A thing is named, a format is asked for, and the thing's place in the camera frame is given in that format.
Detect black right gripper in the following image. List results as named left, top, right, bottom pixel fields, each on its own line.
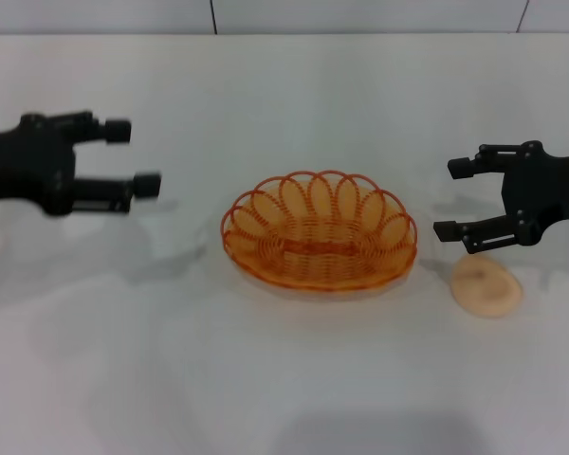
left=433, top=140, right=569, bottom=257

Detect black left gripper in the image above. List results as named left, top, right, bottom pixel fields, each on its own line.
left=0, top=111, right=163, bottom=218

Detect beige oval bread bun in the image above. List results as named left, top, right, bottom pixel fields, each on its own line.
left=450, top=253, right=523, bottom=319

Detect orange woven plastic basket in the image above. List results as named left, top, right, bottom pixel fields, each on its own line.
left=220, top=169, right=418, bottom=291

